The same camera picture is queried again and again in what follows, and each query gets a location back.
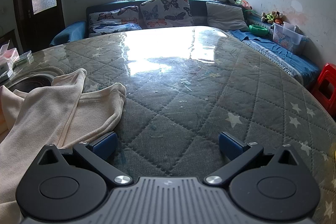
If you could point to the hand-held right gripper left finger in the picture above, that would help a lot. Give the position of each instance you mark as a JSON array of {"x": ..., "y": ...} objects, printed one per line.
[{"x": 105, "y": 145}]

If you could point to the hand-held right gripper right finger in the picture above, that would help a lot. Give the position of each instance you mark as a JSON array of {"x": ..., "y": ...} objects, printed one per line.
[{"x": 231, "y": 145}]

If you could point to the cream shirt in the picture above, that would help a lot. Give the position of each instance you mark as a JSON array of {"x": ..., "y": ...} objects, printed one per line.
[{"x": 39, "y": 113}]

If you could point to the blue sofa blanket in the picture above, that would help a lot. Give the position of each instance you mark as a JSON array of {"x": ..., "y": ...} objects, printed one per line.
[{"x": 262, "y": 43}]

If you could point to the red plastic stool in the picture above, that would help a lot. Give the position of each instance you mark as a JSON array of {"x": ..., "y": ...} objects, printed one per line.
[{"x": 326, "y": 82}]

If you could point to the green booklet stack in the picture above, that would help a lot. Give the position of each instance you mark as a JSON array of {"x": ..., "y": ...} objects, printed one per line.
[{"x": 23, "y": 59}]

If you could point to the clear plastic storage box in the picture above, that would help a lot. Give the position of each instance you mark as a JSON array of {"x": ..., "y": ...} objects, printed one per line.
[{"x": 286, "y": 40}]

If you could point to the green bowl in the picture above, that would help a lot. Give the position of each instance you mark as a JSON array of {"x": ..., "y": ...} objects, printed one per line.
[{"x": 258, "y": 29}]

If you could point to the small white box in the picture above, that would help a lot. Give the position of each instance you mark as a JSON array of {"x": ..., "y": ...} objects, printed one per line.
[{"x": 5, "y": 75}]

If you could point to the flat butterfly print pillow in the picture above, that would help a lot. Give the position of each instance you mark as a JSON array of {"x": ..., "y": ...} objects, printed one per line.
[{"x": 113, "y": 19}]

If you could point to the grey pillow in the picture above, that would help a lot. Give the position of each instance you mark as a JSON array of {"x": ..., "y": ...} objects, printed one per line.
[{"x": 225, "y": 16}]

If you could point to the pink tissue box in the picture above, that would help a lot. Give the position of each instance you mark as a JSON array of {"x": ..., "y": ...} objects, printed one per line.
[{"x": 8, "y": 56}]

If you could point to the white plastic container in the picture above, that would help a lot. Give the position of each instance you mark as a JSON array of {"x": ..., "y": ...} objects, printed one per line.
[{"x": 289, "y": 26}]

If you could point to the brown plush toy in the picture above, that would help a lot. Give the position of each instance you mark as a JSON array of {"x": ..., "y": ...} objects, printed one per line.
[{"x": 277, "y": 16}]

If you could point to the blue sofa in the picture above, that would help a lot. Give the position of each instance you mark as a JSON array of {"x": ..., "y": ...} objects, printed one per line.
[{"x": 198, "y": 10}]

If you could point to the pink green plush toy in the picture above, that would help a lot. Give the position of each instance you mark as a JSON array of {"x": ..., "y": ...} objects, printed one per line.
[{"x": 244, "y": 5}]

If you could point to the dark wooden door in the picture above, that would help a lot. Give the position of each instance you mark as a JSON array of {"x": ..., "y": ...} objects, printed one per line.
[{"x": 21, "y": 29}]

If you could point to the square butterfly print pillow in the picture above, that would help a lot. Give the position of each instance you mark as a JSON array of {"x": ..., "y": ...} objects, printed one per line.
[{"x": 162, "y": 11}]

